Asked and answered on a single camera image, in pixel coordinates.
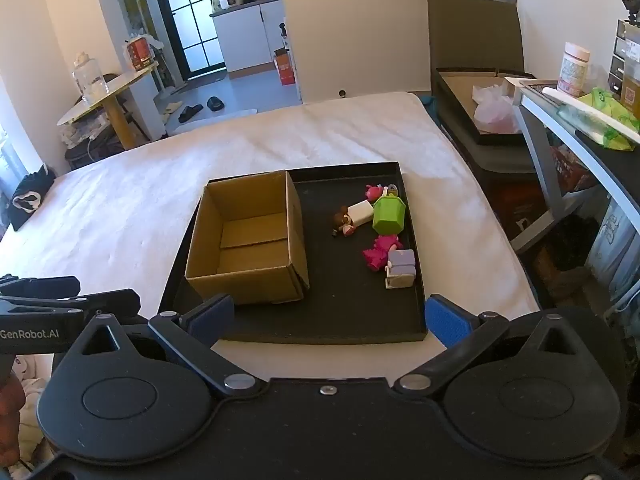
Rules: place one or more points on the pink-lidded bottle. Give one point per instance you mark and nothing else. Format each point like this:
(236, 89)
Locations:
(574, 70)

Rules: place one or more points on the white bed blanket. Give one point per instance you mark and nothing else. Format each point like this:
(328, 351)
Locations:
(350, 145)

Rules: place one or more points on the reddish brown cloth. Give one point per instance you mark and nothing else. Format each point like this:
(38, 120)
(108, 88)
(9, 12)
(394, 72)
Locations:
(7, 410)

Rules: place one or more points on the green hexagonal toy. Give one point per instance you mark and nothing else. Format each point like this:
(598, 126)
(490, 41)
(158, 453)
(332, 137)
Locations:
(389, 215)

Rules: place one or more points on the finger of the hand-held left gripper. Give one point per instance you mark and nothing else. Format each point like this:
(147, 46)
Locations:
(40, 285)
(75, 302)

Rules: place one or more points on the red crab toy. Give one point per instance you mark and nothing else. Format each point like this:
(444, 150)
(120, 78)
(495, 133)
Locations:
(373, 192)

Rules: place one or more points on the beige slippers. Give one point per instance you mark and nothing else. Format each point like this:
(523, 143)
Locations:
(172, 110)

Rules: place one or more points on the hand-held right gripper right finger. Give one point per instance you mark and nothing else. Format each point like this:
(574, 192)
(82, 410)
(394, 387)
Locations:
(447, 325)

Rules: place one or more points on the pink toy figure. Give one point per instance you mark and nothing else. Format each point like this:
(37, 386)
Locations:
(381, 252)

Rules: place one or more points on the white plastic bag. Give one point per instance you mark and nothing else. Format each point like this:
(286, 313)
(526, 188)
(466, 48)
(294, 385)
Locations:
(492, 107)

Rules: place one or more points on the green wet wipes pack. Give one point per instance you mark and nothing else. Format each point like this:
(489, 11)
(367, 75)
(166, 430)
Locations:
(607, 117)

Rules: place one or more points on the small drawer organizer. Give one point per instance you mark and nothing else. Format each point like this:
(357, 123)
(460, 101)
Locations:
(627, 60)

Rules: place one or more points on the orange carton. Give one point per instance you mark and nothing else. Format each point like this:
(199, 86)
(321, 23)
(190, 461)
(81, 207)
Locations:
(285, 67)

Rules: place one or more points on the grey framed glass desk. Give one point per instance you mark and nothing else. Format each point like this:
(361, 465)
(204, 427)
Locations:
(537, 125)

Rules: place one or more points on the teal cloth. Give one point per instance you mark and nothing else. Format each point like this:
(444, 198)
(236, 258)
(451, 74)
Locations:
(427, 99)

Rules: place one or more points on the large black cardboard tray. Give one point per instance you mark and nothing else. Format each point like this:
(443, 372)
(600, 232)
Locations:
(460, 105)

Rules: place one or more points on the brown cardboard box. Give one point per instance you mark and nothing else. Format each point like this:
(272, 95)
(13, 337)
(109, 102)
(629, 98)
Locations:
(250, 255)

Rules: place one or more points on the purple grey toy block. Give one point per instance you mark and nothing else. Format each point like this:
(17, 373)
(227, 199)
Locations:
(401, 267)

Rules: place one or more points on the clear glass jar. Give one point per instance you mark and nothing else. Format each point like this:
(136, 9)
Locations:
(91, 80)

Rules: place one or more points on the red box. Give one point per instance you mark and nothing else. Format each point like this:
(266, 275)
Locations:
(140, 55)

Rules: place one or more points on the black shallow tray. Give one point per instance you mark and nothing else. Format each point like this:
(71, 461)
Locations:
(345, 305)

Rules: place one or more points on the blue and white bag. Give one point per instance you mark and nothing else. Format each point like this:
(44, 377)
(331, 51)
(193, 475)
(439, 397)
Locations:
(612, 245)

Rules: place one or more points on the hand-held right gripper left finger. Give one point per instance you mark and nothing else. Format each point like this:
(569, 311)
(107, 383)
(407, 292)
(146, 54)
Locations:
(212, 317)

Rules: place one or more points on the round yellow-edged table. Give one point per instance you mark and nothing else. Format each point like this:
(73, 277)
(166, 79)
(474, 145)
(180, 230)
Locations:
(117, 85)

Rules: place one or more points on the black and white bag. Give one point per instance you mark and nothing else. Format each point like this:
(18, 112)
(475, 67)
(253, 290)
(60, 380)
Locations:
(31, 195)

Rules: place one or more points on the black-framed glass door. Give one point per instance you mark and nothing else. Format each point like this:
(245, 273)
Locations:
(192, 15)

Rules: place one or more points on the dark upright board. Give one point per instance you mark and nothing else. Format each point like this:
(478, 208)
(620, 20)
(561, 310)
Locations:
(475, 30)

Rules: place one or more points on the yellow padlock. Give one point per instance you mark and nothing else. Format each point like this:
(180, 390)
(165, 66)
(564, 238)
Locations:
(392, 191)

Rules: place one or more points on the white patterned cloth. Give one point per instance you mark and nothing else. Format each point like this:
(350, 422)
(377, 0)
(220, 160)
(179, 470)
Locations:
(32, 390)

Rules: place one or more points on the white kitchen appliance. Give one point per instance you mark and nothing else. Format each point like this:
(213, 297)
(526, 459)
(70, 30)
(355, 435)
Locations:
(231, 0)

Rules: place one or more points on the dark bag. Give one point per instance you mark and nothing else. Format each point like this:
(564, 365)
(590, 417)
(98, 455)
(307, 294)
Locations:
(92, 147)

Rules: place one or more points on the red crate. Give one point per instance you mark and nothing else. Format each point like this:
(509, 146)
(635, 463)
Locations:
(570, 167)

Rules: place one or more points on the white kitchen cabinet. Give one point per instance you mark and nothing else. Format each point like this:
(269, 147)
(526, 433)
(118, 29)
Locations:
(247, 37)

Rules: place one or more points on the white plug charger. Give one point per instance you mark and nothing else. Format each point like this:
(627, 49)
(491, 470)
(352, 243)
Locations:
(361, 214)

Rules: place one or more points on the brown-haired figurine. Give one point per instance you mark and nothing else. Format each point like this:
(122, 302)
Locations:
(343, 220)

